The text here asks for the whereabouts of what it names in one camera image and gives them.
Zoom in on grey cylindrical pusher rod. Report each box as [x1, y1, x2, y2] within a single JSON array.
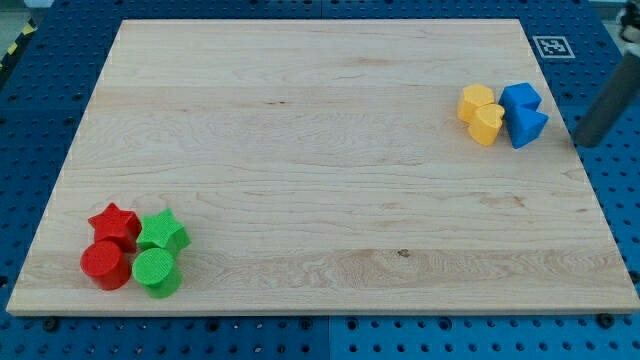
[[573, 52, 639, 148]]

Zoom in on yellow heart block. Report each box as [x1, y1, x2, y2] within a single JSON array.
[[468, 104, 505, 146]]

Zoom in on yellow hexagon block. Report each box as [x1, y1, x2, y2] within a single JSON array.
[[456, 83, 495, 123]]

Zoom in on white fiducial marker tag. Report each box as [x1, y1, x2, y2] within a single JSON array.
[[533, 35, 575, 59]]

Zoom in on blue cube block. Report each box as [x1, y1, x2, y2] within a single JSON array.
[[499, 82, 542, 111]]

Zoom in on blue triangle block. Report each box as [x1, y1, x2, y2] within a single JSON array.
[[506, 107, 549, 149]]

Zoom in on green star block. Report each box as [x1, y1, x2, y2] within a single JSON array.
[[136, 208, 191, 257]]

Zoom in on green cylinder block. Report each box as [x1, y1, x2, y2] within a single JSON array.
[[132, 248, 182, 299]]

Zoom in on red star block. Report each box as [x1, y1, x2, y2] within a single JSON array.
[[88, 203, 142, 253]]

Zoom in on red cylinder block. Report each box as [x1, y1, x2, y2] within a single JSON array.
[[80, 241, 131, 291]]

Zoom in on black yellow hazard tape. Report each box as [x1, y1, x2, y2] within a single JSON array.
[[1, 18, 37, 72]]

